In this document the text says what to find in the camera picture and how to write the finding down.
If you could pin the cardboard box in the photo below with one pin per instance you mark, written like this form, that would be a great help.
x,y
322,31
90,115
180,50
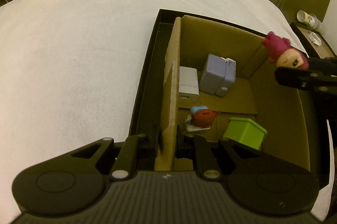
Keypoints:
x,y
279,121

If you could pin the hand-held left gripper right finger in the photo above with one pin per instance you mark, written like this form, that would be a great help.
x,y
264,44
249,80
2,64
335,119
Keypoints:
x,y
181,143

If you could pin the pink-haired doll head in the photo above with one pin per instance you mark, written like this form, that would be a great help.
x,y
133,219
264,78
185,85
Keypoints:
x,y
281,51

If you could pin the green cube container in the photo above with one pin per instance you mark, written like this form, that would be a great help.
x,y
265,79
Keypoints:
x,y
243,134

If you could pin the white printed cup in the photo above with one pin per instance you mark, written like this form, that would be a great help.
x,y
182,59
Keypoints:
x,y
305,18

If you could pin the purple toy refrigerator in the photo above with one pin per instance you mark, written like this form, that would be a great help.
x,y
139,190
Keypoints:
x,y
213,73

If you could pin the brown nightstand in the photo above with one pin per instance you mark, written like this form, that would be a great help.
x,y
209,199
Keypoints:
x,y
325,48

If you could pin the red crab toy figure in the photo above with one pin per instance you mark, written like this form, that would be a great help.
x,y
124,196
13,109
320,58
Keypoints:
x,y
204,117

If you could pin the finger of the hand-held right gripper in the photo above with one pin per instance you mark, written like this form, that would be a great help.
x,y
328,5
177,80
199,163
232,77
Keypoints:
x,y
302,79
322,63

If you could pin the white crumpled tissue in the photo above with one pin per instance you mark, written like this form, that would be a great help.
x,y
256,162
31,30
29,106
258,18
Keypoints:
x,y
313,38

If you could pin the black tray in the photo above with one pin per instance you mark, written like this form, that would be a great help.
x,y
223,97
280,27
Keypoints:
x,y
152,76

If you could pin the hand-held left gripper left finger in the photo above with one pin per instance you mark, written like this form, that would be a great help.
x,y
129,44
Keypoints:
x,y
155,145

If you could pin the white charger block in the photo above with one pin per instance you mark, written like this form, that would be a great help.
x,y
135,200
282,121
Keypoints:
x,y
188,81

